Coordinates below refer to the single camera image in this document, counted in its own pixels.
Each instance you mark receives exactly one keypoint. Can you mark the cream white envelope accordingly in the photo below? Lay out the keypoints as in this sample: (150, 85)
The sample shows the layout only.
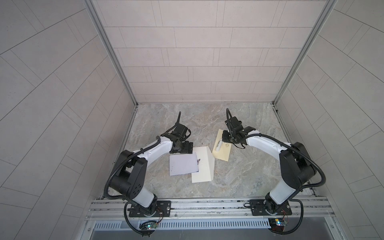
(206, 165)

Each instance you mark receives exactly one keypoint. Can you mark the right circuit board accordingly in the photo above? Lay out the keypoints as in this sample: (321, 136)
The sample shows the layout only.
(277, 225)

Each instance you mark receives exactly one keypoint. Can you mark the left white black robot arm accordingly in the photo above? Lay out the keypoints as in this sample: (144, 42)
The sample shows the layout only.
(126, 181)

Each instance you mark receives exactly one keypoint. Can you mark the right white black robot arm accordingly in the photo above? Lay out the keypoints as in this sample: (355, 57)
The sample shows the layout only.
(295, 167)

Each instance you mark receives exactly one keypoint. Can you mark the left circuit board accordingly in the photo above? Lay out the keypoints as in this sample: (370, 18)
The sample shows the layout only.
(149, 226)

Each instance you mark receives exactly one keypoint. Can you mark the white ventilation grille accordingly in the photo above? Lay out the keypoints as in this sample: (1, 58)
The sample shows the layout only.
(191, 224)

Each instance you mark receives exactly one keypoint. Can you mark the white paper sheet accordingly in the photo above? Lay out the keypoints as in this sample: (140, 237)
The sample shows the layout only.
(183, 164)

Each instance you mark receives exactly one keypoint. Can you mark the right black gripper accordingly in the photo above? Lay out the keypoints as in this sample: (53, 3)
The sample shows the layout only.
(224, 132)

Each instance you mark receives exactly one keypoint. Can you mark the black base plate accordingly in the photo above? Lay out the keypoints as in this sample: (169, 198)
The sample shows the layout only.
(158, 209)
(261, 207)

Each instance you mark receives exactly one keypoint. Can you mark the circuit board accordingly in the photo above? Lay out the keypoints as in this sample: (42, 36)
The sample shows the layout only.
(149, 226)
(277, 225)

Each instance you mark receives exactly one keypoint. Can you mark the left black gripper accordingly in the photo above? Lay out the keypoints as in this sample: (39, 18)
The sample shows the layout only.
(186, 149)

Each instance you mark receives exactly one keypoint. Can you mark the yellow manila envelope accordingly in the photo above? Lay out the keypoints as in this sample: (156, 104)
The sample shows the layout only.
(225, 150)

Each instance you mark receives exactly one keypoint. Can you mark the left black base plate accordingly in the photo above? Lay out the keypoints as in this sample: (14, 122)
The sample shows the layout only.
(158, 209)

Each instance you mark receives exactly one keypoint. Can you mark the aluminium mounting rail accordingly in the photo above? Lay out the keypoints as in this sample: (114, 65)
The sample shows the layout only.
(214, 208)

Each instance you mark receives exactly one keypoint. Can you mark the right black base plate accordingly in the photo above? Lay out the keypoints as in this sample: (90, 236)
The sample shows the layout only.
(261, 207)

